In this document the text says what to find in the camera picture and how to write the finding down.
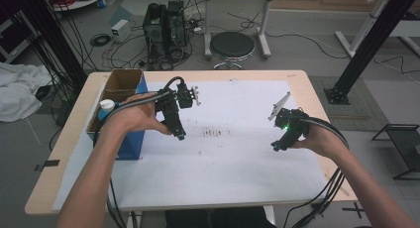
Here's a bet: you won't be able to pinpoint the person's left hand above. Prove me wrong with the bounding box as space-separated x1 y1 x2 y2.
100 92 173 144

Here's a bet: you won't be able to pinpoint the white table mat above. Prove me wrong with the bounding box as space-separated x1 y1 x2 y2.
52 79 328 212

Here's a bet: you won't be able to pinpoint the black computer tower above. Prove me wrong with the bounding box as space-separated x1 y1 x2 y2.
142 2 168 71
165 0 191 58

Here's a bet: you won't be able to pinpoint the blue bottle with white cap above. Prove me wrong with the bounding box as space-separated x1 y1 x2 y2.
96 98 117 122

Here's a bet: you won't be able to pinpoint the black metal post with base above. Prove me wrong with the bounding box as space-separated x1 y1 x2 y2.
323 0 420 106

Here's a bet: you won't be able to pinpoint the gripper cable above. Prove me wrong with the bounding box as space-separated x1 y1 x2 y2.
92 75 186 228
282 117 352 228

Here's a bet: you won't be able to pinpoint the round white table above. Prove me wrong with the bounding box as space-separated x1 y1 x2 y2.
49 0 109 13

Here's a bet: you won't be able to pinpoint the person's legs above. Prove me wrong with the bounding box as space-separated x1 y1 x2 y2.
163 205 277 228

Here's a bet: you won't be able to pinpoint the small white box device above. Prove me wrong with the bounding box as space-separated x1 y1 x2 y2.
110 18 133 44

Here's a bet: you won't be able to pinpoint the dark shelf unit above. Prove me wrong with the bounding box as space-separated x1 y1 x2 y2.
0 9 36 64

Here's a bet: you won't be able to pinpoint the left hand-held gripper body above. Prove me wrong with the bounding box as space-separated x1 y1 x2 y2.
155 82 196 142

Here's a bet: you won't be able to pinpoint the black tape cross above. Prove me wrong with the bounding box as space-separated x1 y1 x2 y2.
341 201 365 220

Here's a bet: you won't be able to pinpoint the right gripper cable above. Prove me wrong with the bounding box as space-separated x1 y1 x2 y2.
282 117 352 228

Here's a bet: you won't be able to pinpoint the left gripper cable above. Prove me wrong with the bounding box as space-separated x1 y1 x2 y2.
92 75 186 228

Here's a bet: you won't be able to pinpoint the black tape strip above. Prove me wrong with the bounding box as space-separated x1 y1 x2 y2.
34 159 61 172

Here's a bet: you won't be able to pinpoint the coiled black cable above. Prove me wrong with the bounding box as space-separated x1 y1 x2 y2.
89 33 113 48

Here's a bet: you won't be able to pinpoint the white cloth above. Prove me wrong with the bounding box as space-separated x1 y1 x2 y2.
0 61 53 123

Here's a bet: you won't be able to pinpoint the white metal table frame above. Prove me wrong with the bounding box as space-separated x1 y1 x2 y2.
334 0 420 59

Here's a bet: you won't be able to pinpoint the person's right hand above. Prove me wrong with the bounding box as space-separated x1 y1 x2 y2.
291 121 350 162

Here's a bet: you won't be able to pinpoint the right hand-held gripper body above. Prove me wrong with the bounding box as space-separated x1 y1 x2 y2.
270 107 311 153

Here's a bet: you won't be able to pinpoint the blue cardboard box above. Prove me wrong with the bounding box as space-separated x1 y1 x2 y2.
85 67 150 162

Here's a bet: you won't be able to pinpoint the black round stool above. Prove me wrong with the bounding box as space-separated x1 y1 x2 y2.
209 31 257 70

